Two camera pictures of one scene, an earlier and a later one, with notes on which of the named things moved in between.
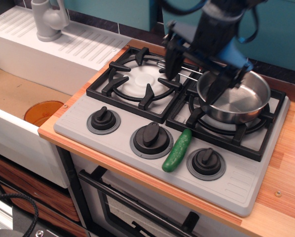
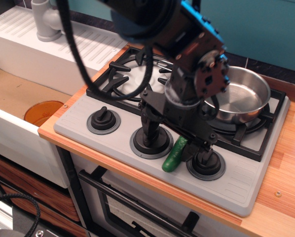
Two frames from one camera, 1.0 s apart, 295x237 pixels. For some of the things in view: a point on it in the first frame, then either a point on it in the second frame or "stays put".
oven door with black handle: (118, 206) stays put
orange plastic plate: (39, 112) stays put
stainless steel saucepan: (232, 104) to (169, 89)
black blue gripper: (212, 42) to (190, 123)
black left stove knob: (103, 122) stays put
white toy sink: (24, 70) stays put
